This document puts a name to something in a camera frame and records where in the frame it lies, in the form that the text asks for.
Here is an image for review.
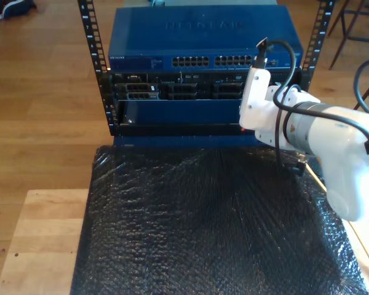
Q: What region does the blue rack base panel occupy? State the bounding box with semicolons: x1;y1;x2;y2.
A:
113;135;265;149

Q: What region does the black rack server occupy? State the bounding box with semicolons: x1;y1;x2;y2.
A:
109;71;302;102

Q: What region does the black perforated rack post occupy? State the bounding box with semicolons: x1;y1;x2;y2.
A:
77;0;119;136
298;0;338;93

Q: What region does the dark sneaker white sole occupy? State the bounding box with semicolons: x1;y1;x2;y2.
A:
0;0;38;20

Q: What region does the dark metal stool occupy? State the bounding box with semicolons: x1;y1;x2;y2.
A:
327;0;369;70

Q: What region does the yellow network cable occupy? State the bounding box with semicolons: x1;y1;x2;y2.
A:
306;164;369;288

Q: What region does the black textured mat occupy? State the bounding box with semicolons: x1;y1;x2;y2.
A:
69;144;369;295

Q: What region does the blue network switch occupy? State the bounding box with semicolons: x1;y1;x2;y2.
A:
107;5;304;72

